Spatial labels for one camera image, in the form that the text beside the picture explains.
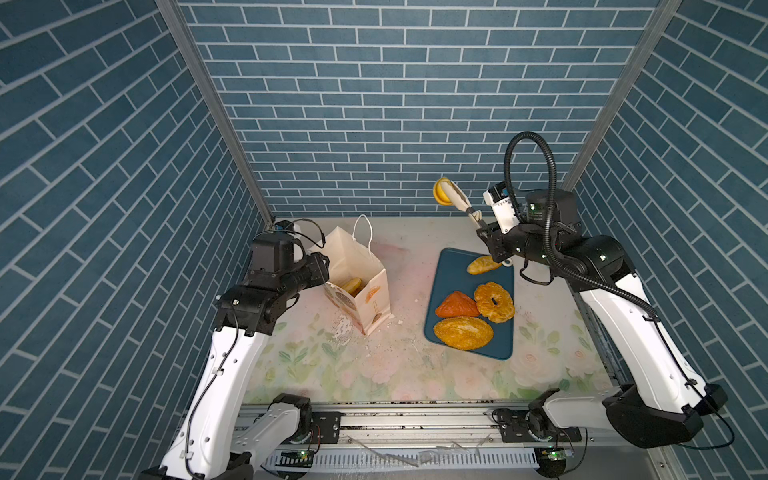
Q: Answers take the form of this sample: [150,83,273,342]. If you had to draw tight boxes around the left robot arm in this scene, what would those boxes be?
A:
[139,253,329,479]

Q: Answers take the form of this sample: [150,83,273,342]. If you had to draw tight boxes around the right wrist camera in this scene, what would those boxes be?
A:
[483,182,520,234]

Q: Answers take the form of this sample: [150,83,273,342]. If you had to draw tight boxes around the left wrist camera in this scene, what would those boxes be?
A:
[246,220,305,284]

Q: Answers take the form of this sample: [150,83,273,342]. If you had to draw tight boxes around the large sesame oval bread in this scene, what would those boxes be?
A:
[433,317,494,351]

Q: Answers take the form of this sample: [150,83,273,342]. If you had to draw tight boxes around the white paper bag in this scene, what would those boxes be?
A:
[310,214,393,336]

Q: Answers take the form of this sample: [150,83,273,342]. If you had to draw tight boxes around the teal tray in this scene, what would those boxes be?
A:
[424,248,514,360]

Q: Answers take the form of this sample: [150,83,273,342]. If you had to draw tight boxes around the small croissant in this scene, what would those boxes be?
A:
[432,177,453,206]

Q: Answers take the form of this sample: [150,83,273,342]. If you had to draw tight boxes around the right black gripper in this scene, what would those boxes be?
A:
[475,217,554,269]

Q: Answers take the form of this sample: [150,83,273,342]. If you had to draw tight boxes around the striped yellow bread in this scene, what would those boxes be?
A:
[466,255,503,276]

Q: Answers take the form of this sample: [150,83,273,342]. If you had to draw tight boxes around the oval golden bread roll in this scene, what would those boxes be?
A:
[341,277,365,297]

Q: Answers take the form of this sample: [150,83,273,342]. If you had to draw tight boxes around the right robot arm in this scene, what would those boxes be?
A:
[476,222,728,449]

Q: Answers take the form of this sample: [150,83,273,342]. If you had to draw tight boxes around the orange triangular pastry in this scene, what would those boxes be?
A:
[435,291,480,318]

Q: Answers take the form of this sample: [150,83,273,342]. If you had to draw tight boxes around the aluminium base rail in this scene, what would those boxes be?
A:
[263,401,684,479]

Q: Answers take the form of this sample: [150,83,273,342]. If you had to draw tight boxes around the large yellow ring bread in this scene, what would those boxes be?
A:
[474,282,515,324]

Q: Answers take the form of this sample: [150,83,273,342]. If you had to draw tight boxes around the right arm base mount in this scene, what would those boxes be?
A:
[491,408,583,444]

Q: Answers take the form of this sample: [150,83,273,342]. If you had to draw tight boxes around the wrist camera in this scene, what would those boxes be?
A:
[246,220,305,284]
[483,182,520,234]

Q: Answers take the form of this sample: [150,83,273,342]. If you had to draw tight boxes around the black corrugated cable hose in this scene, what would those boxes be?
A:
[503,131,661,319]

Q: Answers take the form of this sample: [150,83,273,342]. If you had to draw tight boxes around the metal tongs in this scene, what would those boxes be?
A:
[452,182,487,229]

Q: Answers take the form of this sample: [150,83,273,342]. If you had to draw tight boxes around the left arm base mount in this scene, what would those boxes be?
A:
[282,411,342,446]

